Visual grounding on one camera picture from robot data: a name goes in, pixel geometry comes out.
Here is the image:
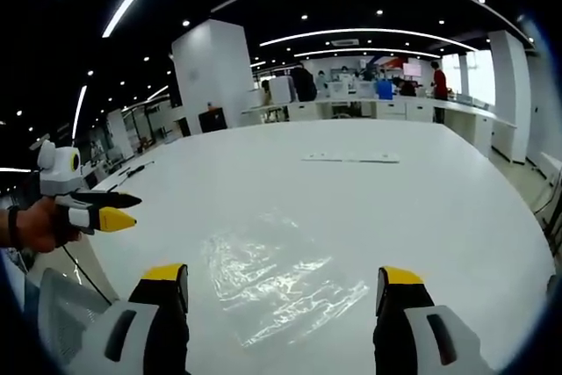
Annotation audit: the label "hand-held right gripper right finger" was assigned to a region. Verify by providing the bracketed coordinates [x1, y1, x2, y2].
[372, 265, 497, 375]

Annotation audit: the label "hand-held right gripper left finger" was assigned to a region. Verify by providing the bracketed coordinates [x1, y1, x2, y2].
[65, 263, 191, 375]

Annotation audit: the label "clear food packaging bag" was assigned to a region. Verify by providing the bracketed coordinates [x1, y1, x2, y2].
[200, 208, 371, 349]

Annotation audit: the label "person's left hand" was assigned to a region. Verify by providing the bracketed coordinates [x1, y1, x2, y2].
[17, 196, 84, 256]

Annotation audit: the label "black pen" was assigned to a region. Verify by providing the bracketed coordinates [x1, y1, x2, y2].
[115, 160, 155, 177]

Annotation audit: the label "black wristband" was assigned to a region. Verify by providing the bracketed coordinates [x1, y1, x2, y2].
[7, 205, 22, 249]

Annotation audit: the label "grey mesh chair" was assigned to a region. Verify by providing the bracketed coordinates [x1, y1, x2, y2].
[35, 266, 116, 365]

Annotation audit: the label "black cabinet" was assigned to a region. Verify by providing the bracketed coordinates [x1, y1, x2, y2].
[198, 106, 228, 134]

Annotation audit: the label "white flat sheets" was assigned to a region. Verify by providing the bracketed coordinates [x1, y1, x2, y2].
[300, 151, 401, 165]

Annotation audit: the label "white appliance box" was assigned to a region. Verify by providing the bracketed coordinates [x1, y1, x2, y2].
[268, 76, 296, 106]

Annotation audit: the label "long white counter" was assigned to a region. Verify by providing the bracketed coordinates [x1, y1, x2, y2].
[240, 96, 519, 161]

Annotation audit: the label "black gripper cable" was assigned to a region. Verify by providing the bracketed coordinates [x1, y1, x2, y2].
[61, 242, 113, 306]

